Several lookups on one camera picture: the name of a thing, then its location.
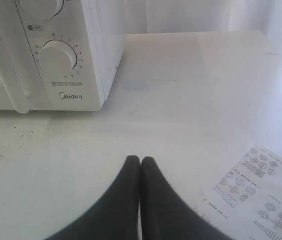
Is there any printed paper sheet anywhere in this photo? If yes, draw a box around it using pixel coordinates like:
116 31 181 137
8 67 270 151
193 146 282 240

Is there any lower white timer knob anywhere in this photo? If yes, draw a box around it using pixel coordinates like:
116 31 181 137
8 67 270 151
39 40 78 78

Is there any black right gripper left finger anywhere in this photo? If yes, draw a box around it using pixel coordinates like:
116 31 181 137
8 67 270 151
48 155 141 240

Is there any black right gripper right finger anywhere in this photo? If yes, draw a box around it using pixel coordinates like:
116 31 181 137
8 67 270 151
140 156 230 240

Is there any white Midea microwave oven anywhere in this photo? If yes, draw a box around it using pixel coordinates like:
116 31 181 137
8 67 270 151
0 0 126 112

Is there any upper white control knob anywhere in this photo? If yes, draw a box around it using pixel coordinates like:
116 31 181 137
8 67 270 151
20 0 64 20

